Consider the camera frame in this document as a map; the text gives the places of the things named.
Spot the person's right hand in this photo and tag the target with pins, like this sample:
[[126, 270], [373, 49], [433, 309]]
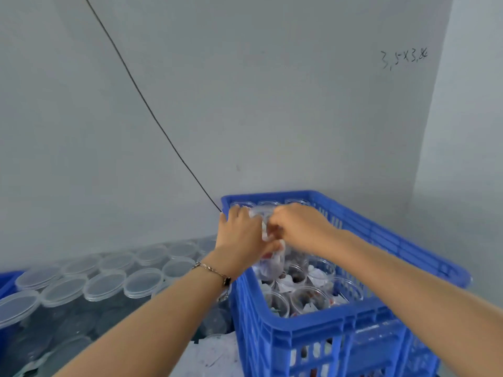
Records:
[[306, 227]]

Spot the group of lidded jars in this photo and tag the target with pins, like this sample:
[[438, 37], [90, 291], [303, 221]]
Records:
[[102, 282]]

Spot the blue plastic tray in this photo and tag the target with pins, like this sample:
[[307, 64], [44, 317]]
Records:
[[6, 282]]

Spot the person's left forearm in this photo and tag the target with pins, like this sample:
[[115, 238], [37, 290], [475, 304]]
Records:
[[149, 333]]

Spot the person's left hand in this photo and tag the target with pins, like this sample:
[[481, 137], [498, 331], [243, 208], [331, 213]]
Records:
[[240, 243]]

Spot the pile of white label papers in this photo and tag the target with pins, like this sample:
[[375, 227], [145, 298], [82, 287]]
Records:
[[208, 357]]

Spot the person's right forearm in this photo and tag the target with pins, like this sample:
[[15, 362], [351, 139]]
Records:
[[424, 310]]

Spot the clear jar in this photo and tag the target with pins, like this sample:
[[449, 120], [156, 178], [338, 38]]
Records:
[[271, 263]]

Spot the blue slatted crate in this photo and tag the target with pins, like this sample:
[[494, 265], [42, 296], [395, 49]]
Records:
[[314, 349]]

